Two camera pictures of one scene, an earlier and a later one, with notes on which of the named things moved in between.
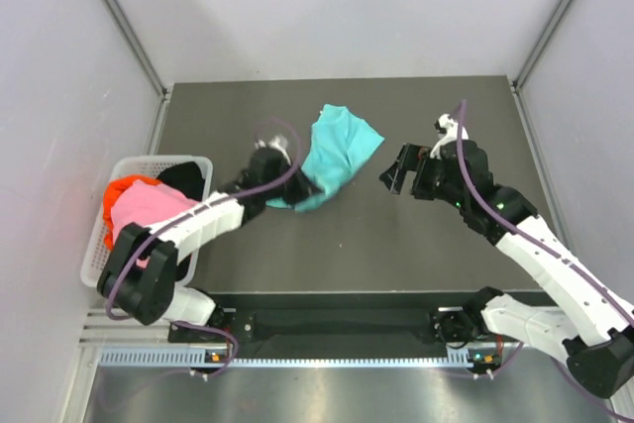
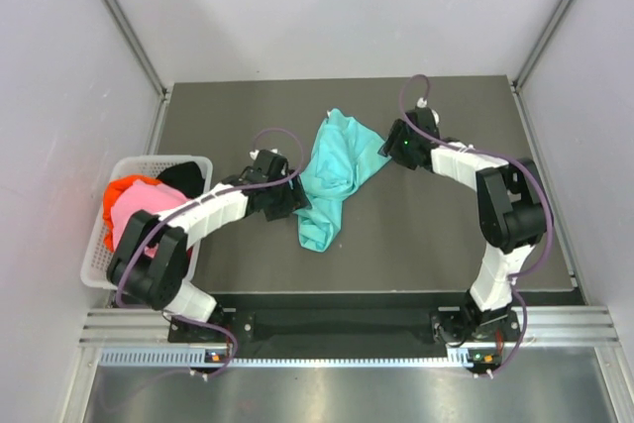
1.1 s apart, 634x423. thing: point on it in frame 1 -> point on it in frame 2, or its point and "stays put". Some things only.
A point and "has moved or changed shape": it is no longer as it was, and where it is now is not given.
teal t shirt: (340, 142) has moved or changed shape
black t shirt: (185, 176) stays put
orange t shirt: (112, 190) stays put
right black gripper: (393, 177) -> (394, 149)
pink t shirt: (146, 203) stays put
